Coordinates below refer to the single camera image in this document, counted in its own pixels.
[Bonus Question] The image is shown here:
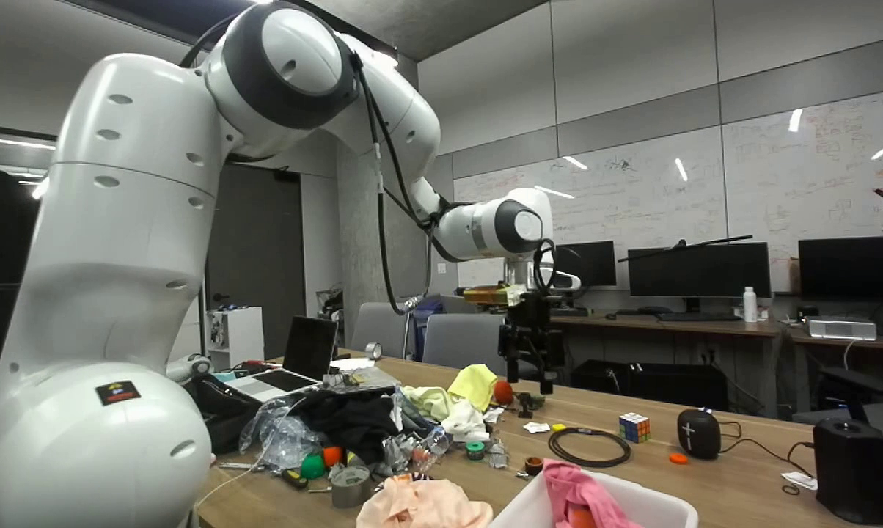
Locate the white cabinet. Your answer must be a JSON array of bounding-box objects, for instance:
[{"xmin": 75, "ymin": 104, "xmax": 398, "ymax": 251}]
[{"xmin": 206, "ymin": 306, "xmax": 266, "ymax": 372}]

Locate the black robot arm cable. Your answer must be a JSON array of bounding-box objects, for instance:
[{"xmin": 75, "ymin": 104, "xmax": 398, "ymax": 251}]
[{"xmin": 345, "ymin": 48, "xmax": 462, "ymax": 318}]

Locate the white flat device box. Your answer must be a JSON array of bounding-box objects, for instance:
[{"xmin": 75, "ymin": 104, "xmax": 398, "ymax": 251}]
[{"xmin": 807, "ymin": 318, "xmax": 880, "ymax": 345}]

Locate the clear plastic bag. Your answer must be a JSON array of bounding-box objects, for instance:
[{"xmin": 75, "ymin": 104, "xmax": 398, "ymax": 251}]
[{"xmin": 238, "ymin": 394, "xmax": 322, "ymax": 474}]

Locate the white power adapter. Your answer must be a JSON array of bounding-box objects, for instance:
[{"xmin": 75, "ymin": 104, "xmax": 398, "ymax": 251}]
[{"xmin": 776, "ymin": 466, "xmax": 820, "ymax": 497}]

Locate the peach cloth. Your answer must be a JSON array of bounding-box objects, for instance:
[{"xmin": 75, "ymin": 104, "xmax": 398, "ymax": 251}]
[{"xmin": 354, "ymin": 474, "xmax": 495, "ymax": 528}]

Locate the green ball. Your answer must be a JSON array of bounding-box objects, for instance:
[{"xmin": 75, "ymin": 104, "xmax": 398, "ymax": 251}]
[{"xmin": 298, "ymin": 450, "xmax": 327, "ymax": 481}]

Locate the coiled black cable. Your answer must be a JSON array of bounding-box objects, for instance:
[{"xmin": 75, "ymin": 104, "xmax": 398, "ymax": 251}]
[{"xmin": 546, "ymin": 425, "xmax": 634, "ymax": 471}]

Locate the black cloth white print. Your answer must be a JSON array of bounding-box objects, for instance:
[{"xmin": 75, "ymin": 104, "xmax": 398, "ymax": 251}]
[{"xmin": 295, "ymin": 387, "xmax": 405, "ymax": 463}]

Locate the black office chair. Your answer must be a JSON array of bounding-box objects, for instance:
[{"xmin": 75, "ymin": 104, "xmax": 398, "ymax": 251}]
[{"xmin": 567, "ymin": 359, "xmax": 729, "ymax": 412}]

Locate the grey office chair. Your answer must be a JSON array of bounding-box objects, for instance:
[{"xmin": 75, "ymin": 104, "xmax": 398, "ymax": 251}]
[
  {"xmin": 348, "ymin": 301, "xmax": 420, "ymax": 362},
  {"xmin": 420, "ymin": 311, "xmax": 511, "ymax": 378}
]

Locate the white plastic bottle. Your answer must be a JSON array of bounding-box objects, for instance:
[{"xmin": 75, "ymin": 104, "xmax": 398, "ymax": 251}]
[{"xmin": 740, "ymin": 284, "xmax": 762, "ymax": 326}]

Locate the yellow cloth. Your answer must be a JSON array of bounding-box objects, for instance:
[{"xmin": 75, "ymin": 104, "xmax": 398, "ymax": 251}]
[{"xmin": 446, "ymin": 362, "xmax": 502, "ymax": 414}]

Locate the rubik's cube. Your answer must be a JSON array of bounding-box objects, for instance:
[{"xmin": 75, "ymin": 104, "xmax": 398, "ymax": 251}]
[{"xmin": 618, "ymin": 412, "xmax": 653, "ymax": 447}]

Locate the black bag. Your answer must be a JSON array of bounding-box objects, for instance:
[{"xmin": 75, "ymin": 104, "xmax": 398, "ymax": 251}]
[{"xmin": 184, "ymin": 375, "xmax": 266, "ymax": 456}]

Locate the open silver laptop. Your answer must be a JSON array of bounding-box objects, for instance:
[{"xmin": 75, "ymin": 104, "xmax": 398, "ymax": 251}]
[{"xmin": 220, "ymin": 315, "xmax": 338, "ymax": 405}]

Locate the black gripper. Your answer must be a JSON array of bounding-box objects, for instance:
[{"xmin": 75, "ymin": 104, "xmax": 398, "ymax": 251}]
[{"xmin": 495, "ymin": 292, "xmax": 567, "ymax": 400}]

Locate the tan wrist camera mount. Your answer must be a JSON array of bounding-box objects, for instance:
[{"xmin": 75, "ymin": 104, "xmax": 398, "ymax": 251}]
[{"xmin": 459, "ymin": 280, "xmax": 534, "ymax": 311}]

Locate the black round speaker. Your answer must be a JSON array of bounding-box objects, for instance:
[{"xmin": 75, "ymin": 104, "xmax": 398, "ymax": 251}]
[{"xmin": 674, "ymin": 409, "xmax": 725, "ymax": 463}]

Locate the light green cloth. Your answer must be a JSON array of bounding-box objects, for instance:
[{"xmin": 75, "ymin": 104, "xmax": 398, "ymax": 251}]
[{"xmin": 398, "ymin": 383, "xmax": 456, "ymax": 422}]

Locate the crumpled silver foil bag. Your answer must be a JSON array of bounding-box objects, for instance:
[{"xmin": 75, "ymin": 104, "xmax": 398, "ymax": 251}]
[{"xmin": 376, "ymin": 430, "xmax": 448, "ymax": 481}]

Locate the black box speaker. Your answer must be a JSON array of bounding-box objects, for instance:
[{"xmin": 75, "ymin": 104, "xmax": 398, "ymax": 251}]
[{"xmin": 811, "ymin": 416, "xmax": 883, "ymax": 528}]

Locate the white plastic bin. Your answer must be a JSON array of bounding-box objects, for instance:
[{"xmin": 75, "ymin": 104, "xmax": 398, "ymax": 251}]
[{"xmin": 487, "ymin": 466, "xmax": 701, "ymax": 528}]

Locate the long wooden office desk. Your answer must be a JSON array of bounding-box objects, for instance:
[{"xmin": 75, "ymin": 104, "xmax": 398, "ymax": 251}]
[{"xmin": 555, "ymin": 308, "xmax": 883, "ymax": 422}]

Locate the black computer monitor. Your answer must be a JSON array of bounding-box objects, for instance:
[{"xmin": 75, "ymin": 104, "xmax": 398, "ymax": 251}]
[
  {"xmin": 794, "ymin": 233, "xmax": 883, "ymax": 302},
  {"xmin": 624, "ymin": 240, "xmax": 775, "ymax": 301},
  {"xmin": 552, "ymin": 238, "xmax": 618, "ymax": 292}
]

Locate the pink cloth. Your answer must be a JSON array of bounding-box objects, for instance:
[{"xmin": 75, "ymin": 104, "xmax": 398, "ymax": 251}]
[{"xmin": 539, "ymin": 458, "xmax": 640, "ymax": 528}]

